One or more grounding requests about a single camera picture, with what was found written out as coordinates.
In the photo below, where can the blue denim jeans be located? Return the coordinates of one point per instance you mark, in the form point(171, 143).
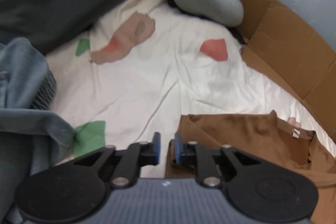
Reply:
point(21, 134)

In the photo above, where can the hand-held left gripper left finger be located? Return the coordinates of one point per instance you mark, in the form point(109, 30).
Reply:
point(156, 146)

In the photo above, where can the brown printed t-shirt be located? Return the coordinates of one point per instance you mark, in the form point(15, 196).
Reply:
point(249, 140)

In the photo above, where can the cream bear print bed sheet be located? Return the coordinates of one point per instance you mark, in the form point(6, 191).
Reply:
point(170, 77)

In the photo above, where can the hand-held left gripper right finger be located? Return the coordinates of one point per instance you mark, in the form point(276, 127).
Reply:
point(177, 148)

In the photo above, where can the flattened cardboard box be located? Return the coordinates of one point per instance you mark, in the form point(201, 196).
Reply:
point(288, 61)

